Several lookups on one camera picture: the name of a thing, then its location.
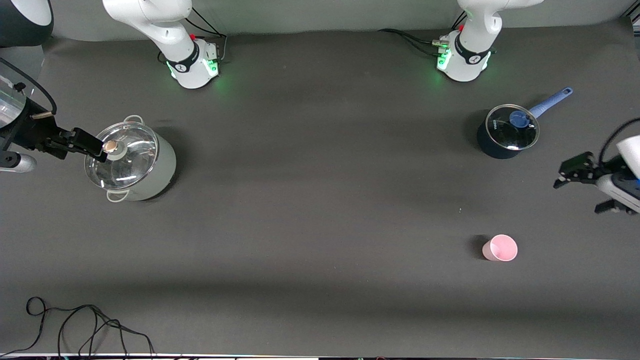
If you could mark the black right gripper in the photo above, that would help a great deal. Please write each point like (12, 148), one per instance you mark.
(31, 133)

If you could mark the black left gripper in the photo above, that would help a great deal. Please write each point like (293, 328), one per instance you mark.
(598, 173)

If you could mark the pink plastic cup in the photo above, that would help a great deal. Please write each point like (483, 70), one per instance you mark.
(500, 248)

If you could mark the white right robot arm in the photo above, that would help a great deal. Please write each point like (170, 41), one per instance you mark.
(187, 60)

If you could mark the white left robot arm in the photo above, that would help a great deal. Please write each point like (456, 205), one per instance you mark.
(467, 60)

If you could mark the glass lid with gold knob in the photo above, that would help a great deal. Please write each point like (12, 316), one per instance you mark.
(127, 160)

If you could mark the pale grey stockpot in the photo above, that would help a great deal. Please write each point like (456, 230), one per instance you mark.
(162, 167)

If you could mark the glass lid with blue knob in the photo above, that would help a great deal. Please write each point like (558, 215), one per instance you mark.
(510, 135)

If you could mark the dark blue saucepan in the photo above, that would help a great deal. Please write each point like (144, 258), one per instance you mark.
(492, 147)

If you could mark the dark grey table cover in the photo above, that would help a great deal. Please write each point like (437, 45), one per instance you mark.
(320, 200)

